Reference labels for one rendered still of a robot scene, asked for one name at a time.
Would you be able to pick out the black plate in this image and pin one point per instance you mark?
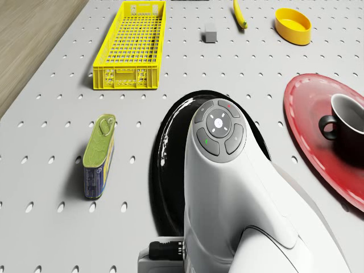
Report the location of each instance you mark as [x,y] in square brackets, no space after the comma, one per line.
[167,170]

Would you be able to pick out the banana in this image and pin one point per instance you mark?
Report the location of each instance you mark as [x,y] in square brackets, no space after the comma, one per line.
[240,15]

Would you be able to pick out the yellow bowl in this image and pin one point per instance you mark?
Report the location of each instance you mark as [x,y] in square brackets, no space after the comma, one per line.
[295,35]

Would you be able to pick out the yellow basket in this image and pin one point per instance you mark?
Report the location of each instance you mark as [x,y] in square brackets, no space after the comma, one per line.
[125,78]

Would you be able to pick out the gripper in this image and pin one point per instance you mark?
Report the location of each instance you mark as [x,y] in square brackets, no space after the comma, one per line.
[162,251]

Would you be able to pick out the black mug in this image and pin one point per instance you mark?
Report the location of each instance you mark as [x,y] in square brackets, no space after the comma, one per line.
[349,130]

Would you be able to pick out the red plate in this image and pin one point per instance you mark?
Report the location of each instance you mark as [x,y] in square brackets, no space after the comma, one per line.
[310,142]

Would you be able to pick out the grey cube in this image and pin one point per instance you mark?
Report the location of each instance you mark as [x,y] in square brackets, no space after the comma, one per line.
[210,35]

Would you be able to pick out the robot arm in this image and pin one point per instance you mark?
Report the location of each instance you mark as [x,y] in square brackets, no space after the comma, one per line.
[227,185]

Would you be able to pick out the flat-sided can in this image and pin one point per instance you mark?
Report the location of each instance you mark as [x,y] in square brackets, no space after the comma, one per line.
[98,153]

